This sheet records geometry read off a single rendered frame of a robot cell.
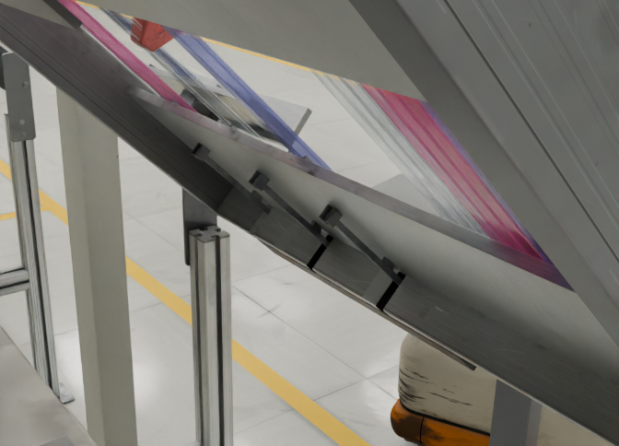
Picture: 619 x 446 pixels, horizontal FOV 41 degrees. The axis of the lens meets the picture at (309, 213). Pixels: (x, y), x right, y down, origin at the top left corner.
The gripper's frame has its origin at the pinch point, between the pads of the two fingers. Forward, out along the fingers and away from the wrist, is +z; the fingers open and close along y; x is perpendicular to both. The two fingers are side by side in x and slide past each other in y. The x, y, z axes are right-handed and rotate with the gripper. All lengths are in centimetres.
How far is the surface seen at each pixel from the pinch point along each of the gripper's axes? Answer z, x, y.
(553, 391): 7.4, 29.1, 30.7
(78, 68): 3.9, 5.4, -19.0
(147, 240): 27, 120, -159
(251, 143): 2.5, 10.8, 5.3
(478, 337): 6.6, 29.3, 22.4
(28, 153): 18, 40, -91
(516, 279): 3.0, 13.2, 33.0
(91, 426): 48, 53, -46
